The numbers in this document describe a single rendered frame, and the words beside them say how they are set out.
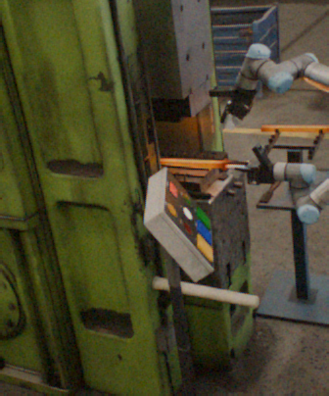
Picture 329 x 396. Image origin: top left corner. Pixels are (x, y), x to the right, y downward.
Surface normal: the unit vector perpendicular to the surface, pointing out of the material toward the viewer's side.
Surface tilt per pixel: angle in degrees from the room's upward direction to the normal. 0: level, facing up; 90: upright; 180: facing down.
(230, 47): 89
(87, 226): 90
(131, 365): 90
